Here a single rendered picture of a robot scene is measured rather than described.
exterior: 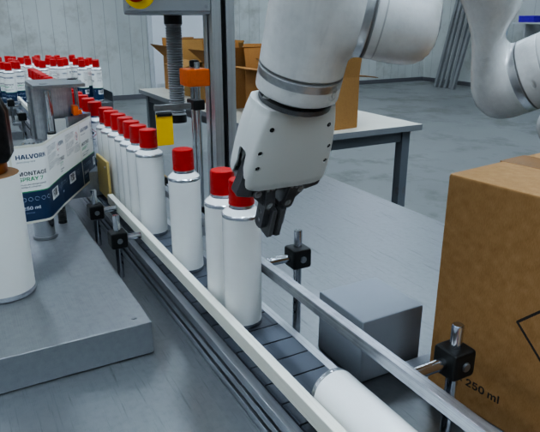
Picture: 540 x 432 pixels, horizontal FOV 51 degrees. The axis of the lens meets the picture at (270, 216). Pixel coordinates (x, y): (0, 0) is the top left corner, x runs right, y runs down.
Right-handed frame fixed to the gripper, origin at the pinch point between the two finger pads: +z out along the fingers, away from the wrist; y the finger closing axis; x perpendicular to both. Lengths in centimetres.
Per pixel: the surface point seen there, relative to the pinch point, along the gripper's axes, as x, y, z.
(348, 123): -147, -134, 81
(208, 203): -11.8, 2.2, 6.4
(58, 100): -79, 9, 24
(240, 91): -229, -118, 103
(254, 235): -4.0, -0.9, 6.3
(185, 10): -52, -8, -6
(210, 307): -3.5, 4.1, 17.5
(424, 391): 25.5, -3.2, 1.6
